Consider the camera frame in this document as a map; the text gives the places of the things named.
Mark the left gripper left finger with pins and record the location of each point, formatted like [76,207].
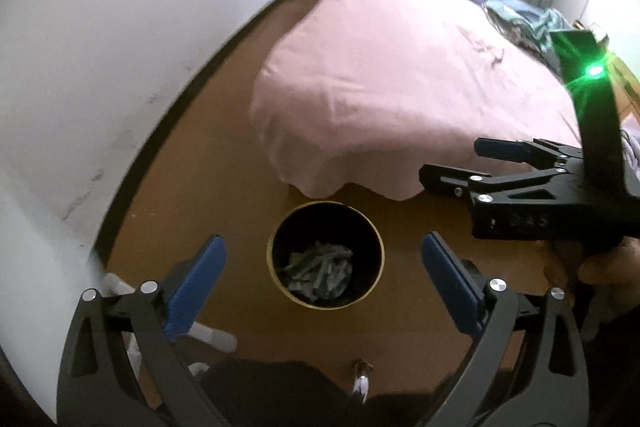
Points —
[96,383]

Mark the person's right hand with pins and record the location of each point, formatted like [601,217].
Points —
[617,271]

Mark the bed with pink blanket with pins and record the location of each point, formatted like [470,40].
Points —
[369,91]

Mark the teal crumpled duvet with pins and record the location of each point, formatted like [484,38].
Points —
[529,31]

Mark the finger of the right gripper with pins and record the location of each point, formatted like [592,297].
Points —
[539,153]
[555,186]

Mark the silver metal trigger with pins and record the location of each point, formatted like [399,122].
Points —
[362,381]

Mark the crumpled trash in bin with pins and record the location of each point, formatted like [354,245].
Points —
[319,275]

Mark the black round trash bin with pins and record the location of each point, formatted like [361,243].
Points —
[327,222]

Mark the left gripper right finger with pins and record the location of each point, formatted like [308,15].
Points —
[549,383]

